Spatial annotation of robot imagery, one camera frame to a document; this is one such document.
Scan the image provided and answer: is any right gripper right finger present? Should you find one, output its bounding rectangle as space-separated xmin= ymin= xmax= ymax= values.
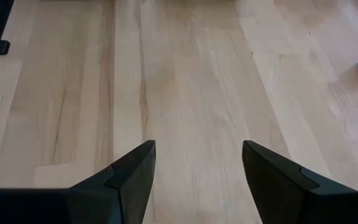
xmin=241 ymin=139 xmax=358 ymax=224

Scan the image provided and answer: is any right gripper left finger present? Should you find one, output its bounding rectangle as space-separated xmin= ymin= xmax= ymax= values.
xmin=0 ymin=139 xmax=157 ymax=224

